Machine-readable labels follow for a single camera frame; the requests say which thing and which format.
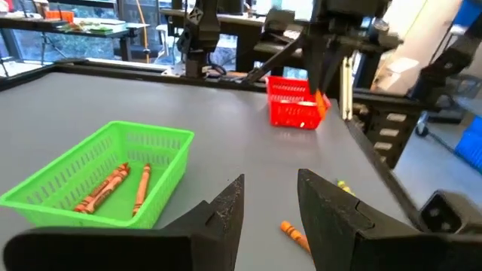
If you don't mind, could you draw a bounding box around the grey camera mount block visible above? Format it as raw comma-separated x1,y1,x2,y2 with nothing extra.
419,189,482,237

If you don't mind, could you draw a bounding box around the silver metal bracket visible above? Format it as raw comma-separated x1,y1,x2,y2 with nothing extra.
340,55,354,122

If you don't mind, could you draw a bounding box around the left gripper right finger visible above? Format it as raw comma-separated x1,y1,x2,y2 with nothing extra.
297,168,482,271

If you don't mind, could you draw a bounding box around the green plastic basket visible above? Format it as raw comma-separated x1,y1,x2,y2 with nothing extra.
0,120,196,230

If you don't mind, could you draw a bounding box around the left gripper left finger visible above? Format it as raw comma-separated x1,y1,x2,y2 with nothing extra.
2,173,246,271

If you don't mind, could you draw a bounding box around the small red container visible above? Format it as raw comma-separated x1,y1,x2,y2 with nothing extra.
44,9,75,24

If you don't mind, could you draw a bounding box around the dark standing desk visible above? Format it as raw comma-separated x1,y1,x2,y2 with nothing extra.
160,7,302,75

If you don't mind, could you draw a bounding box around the blue plastic crate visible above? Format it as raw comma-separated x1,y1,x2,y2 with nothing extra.
453,114,482,173

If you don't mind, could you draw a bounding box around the red plastic basket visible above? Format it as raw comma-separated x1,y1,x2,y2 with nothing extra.
265,75,332,131

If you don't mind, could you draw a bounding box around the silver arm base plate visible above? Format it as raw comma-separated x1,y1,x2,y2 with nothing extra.
165,64,188,76

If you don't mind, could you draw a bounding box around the yellow crayon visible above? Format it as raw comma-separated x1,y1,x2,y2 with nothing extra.
336,179,355,197

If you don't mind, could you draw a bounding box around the black office desk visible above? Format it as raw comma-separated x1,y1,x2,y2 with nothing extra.
0,15,151,63

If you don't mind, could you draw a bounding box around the black gantry beam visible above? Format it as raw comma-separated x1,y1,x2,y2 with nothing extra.
352,22,482,169

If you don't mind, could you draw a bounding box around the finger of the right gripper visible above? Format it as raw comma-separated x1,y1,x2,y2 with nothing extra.
319,46,355,94
303,40,325,95

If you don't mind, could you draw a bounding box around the black diagonal strut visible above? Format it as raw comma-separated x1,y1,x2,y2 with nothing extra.
243,35,307,86

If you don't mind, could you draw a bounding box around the yellow white extension cable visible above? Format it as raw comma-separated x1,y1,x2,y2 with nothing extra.
134,0,151,64

